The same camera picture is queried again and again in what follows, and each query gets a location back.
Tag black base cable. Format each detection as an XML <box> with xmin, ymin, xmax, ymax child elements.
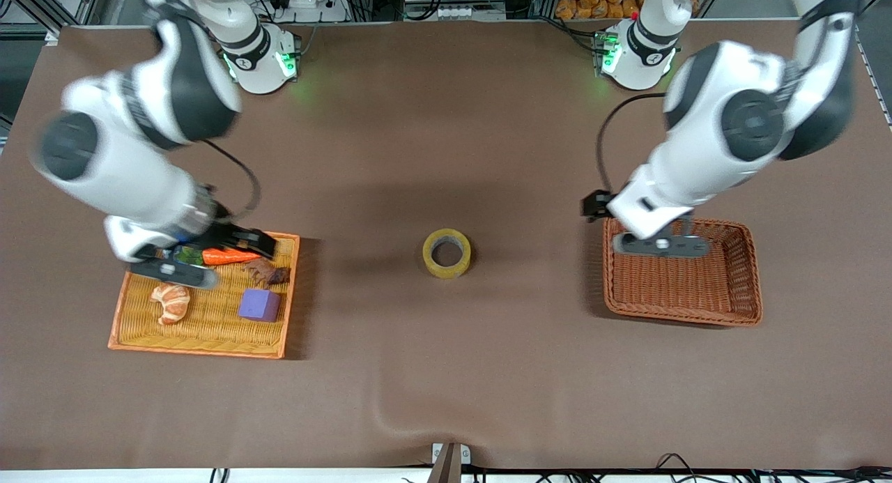
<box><xmin>544</xmin><ymin>16</ymin><xmax>603</xmax><ymax>55</ymax></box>

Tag purple foam cube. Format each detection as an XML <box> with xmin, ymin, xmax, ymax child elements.
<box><xmin>238</xmin><ymin>289</ymin><xmax>282</xmax><ymax>323</ymax></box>

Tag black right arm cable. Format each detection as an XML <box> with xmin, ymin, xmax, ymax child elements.
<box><xmin>201</xmin><ymin>139</ymin><xmax>262</xmax><ymax>219</ymax></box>

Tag silver metal bracket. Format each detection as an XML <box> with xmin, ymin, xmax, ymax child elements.
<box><xmin>431</xmin><ymin>442</ymin><xmax>472</xmax><ymax>468</ymax></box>

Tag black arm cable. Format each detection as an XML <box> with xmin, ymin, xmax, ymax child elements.
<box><xmin>595</xmin><ymin>93</ymin><xmax>668</xmax><ymax>194</ymax></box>
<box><xmin>201</xmin><ymin>139</ymin><xmax>262</xmax><ymax>219</ymax></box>

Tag brown table cover sheet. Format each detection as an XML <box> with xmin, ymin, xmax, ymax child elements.
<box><xmin>0</xmin><ymin>20</ymin><xmax>892</xmax><ymax>470</ymax></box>

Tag slanted aluminium frame bars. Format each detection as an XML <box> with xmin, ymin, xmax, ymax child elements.
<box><xmin>0</xmin><ymin>0</ymin><xmax>98</xmax><ymax>36</ymax></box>

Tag white power strip black plugs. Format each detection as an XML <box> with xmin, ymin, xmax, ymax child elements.
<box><xmin>270</xmin><ymin>0</ymin><xmax>349</xmax><ymax>24</ymax></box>

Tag yellow tape roll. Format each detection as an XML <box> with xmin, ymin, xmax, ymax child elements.
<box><xmin>422</xmin><ymin>228</ymin><xmax>472</xmax><ymax>279</ymax></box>

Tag toy croissant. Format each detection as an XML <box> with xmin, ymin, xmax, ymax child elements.
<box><xmin>150</xmin><ymin>282</ymin><xmax>191</xmax><ymax>326</ymax></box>

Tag orange snack packets pile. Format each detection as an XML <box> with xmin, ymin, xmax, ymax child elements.
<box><xmin>555</xmin><ymin>0</ymin><xmax>643</xmax><ymax>20</ymax></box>

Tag silver table edge rail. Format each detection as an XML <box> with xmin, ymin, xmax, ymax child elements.
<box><xmin>856</xmin><ymin>24</ymin><xmax>892</xmax><ymax>132</ymax></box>

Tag orange toy carrot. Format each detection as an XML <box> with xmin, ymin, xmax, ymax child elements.
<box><xmin>174</xmin><ymin>246</ymin><xmax>264</xmax><ymax>266</ymax></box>

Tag brown wicker basket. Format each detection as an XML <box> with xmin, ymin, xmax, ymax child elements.
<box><xmin>602</xmin><ymin>217</ymin><xmax>764</xmax><ymax>328</ymax></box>

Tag brown toy lion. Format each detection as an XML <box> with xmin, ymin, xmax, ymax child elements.
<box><xmin>243</xmin><ymin>259</ymin><xmax>291</xmax><ymax>289</ymax></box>

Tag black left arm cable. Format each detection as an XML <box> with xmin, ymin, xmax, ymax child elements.
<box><xmin>595</xmin><ymin>93</ymin><xmax>668</xmax><ymax>194</ymax></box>

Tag yellow wicker tray orange rim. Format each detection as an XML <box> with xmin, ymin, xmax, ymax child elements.
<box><xmin>107</xmin><ymin>231</ymin><xmax>301</xmax><ymax>360</ymax></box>

